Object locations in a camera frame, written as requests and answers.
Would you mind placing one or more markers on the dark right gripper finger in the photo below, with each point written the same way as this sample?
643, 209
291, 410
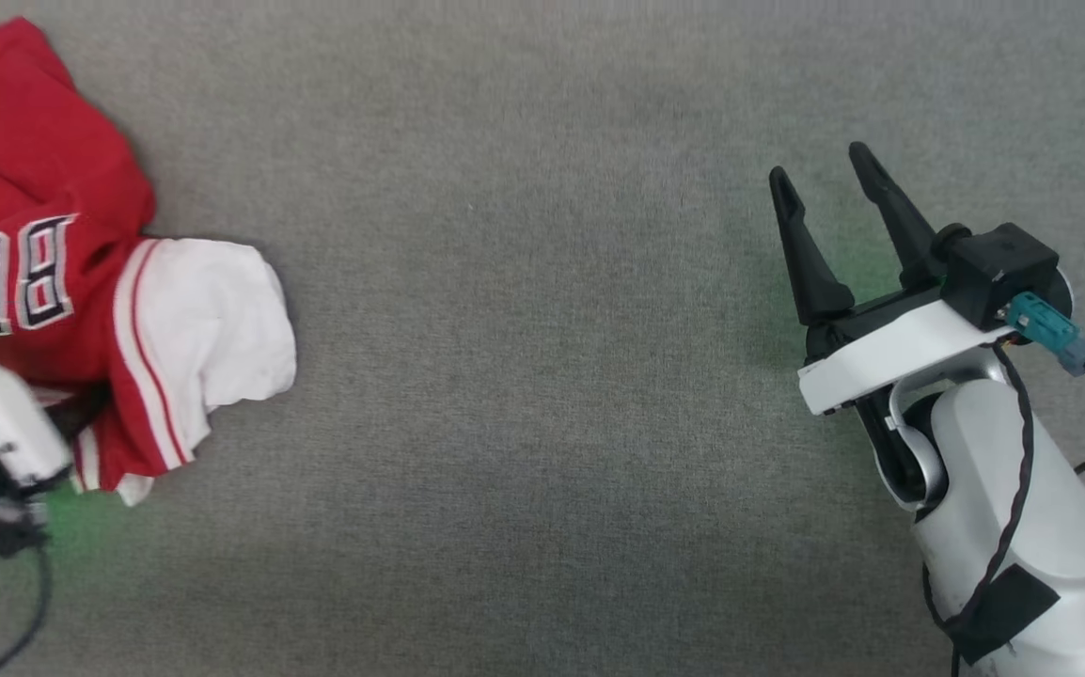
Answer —
895, 216
810, 254

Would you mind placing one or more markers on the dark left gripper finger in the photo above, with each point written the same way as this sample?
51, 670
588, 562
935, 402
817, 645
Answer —
84, 412

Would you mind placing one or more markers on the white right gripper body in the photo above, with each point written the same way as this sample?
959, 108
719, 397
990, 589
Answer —
900, 348

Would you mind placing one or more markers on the red and white jersey garment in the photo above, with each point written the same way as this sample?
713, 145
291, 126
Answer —
35, 188

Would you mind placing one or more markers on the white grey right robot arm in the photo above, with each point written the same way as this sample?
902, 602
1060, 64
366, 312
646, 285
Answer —
1060, 498

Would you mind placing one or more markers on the grey fabric sofa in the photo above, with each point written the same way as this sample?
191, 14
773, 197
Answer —
542, 376

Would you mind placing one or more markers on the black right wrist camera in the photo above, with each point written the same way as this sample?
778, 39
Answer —
998, 268

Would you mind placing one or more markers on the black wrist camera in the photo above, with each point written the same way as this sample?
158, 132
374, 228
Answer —
998, 268
7, 531

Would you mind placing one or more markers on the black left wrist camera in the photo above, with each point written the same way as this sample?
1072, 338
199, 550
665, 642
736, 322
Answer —
7, 531

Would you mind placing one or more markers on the teal right camera connector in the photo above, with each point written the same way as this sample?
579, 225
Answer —
1050, 329

